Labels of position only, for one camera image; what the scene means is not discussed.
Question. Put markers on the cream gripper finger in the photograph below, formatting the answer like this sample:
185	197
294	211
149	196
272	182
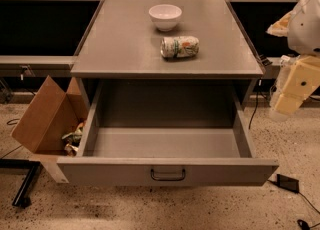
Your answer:
279	85
287	104

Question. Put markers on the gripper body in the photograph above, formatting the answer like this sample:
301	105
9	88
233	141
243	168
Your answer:
305	32

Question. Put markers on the green white 7up can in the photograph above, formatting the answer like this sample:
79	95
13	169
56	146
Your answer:
179	47

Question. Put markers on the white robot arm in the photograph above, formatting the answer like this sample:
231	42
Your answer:
301	26

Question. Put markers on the open grey top drawer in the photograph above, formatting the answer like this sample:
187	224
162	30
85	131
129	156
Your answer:
134	126

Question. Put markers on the black power adapter on floor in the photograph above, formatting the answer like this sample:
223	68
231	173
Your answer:
287	183

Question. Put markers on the white ceramic bowl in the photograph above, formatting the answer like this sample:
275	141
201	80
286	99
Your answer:
165	16

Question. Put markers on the grey metal cabinet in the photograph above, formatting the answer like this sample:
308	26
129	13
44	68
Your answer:
207	43

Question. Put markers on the crumpled trash in box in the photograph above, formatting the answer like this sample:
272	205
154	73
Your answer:
72	140

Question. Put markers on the brown cardboard box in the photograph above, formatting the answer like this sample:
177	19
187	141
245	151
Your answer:
51	114

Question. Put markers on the black metal stand leg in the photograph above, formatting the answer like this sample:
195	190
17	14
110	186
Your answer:
29	169

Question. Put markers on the black drawer handle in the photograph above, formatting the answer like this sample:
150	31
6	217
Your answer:
167	176

